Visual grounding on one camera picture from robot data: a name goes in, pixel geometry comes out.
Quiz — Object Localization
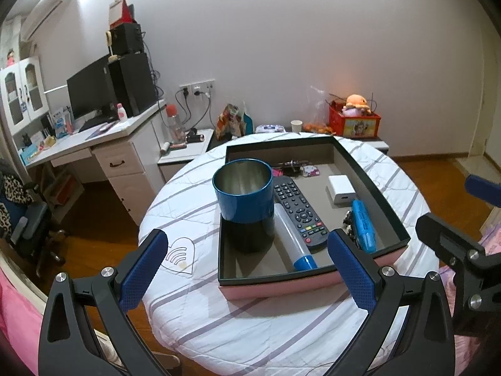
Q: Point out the black computer monitor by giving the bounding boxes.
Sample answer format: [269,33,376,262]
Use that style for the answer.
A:
[66,54,114,122]

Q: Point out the low white cabinet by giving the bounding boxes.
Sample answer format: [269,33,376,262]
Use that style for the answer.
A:
[366,137,390,156]

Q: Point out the pink box with dark rim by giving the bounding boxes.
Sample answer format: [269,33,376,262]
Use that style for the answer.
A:
[218,135,411,301]

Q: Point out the metal keys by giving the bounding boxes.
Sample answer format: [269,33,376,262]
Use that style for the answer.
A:
[342,209,358,239]

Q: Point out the black remote control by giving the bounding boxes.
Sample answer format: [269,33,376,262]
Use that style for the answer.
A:
[273,176,329,252]

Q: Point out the round table with striped cloth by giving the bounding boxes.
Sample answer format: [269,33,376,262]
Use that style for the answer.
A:
[138,132,441,369]

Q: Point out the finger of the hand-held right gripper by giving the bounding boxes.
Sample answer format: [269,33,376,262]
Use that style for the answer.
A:
[416,213,486,272]
[465,174,501,209]

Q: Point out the blue highlighter pen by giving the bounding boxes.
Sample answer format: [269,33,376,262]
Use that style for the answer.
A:
[351,200,378,253]

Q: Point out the white air conditioner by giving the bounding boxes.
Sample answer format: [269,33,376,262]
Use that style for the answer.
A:
[19,0,75,42]

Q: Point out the white tube with blue cap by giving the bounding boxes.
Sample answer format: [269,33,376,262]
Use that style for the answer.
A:
[274,203,318,272]

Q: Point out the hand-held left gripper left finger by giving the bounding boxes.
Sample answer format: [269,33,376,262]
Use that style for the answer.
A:
[38,228,169,376]

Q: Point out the red-capped water bottle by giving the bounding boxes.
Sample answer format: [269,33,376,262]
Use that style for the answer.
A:
[165,104,184,144]

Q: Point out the white glass-door cabinet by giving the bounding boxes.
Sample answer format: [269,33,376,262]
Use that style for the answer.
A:
[0,55,49,134]

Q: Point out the white desk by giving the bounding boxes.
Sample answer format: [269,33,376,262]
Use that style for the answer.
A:
[25,98,167,226]

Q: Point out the white charger block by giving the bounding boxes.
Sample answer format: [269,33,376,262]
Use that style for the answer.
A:
[327,175,358,206]

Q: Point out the dark office chair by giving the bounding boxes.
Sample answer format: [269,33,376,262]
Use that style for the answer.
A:
[0,159,69,279]

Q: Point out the red printed tin box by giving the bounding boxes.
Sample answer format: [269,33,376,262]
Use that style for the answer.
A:
[329,101,381,139]

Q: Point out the black computer tower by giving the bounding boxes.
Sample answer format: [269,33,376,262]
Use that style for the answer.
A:
[108,52,157,117]

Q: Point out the wooden stand ornament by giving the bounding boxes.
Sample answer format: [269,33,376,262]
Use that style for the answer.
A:
[106,30,118,62]

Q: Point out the clear plastic bag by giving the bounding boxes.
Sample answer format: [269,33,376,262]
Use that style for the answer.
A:
[307,85,333,126]

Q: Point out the colourful snack bag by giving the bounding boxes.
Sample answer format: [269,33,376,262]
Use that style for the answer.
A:
[216,104,246,139]

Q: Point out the black keychain bundle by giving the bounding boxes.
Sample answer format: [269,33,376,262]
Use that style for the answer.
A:
[280,159,312,175]

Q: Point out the pink blanket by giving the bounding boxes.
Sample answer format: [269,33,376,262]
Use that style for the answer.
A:
[0,270,44,361]

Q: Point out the black speaker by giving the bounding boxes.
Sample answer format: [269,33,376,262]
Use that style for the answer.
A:
[110,23,143,55]

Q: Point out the blue and black cup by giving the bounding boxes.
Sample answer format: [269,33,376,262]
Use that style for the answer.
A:
[212,159,275,253]

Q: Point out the leopard print cloth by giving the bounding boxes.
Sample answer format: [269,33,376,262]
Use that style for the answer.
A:
[0,174,38,236]

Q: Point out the cream curtain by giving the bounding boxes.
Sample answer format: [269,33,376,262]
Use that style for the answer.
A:
[0,16,24,71]

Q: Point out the wall outlet strip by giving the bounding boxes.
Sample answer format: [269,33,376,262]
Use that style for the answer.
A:
[179,79,216,91]

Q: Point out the white side table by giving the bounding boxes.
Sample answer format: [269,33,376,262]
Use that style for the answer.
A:
[158,128,215,183]

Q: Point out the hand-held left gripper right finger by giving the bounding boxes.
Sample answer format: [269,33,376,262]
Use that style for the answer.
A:
[327,228,457,376]

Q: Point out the white bed frame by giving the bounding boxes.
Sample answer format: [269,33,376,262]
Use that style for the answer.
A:
[0,248,51,314]

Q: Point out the red and white calendar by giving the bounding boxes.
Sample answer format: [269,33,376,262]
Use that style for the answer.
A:
[108,0,136,28]

